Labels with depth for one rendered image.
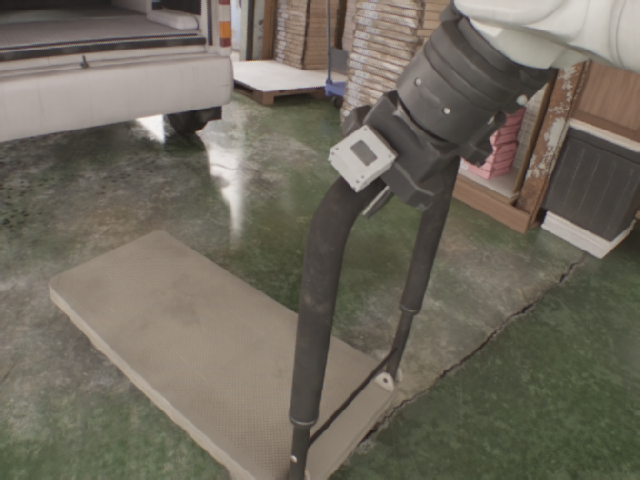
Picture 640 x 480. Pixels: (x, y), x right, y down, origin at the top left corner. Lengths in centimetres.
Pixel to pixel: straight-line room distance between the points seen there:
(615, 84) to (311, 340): 183
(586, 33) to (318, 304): 34
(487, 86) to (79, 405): 113
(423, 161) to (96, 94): 178
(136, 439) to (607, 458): 118
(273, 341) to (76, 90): 141
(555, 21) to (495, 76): 8
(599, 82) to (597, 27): 183
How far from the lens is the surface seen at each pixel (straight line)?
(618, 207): 218
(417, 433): 118
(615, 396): 156
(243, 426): 89
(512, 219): 220
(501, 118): 59
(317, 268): 44
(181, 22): 249
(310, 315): 49
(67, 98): 206
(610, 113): 214
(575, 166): 220
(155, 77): 215
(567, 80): 211
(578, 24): 31
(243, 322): 108
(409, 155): 42
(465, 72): 37
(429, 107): 39
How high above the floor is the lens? 94
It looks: 32 degrees down
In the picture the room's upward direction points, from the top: 7 degrees clockwise
